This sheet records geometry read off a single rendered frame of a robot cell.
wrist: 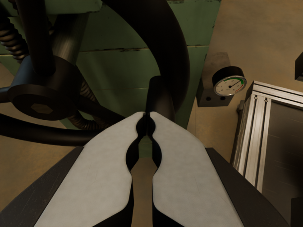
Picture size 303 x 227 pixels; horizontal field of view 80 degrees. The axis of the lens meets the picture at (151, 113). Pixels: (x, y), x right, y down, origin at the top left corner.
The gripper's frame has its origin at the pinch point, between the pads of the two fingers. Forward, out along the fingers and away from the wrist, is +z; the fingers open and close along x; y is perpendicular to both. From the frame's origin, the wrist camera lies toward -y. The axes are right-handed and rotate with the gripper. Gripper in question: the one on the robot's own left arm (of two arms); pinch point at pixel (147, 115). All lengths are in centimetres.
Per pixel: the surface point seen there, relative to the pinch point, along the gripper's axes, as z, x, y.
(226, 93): 25.8, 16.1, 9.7
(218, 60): 36.7, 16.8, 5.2
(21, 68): 6.1, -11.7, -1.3
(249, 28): 154, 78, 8
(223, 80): 23.7, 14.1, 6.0
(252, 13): 171, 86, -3
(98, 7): 12.6, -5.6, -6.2
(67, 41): 11.7, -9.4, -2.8
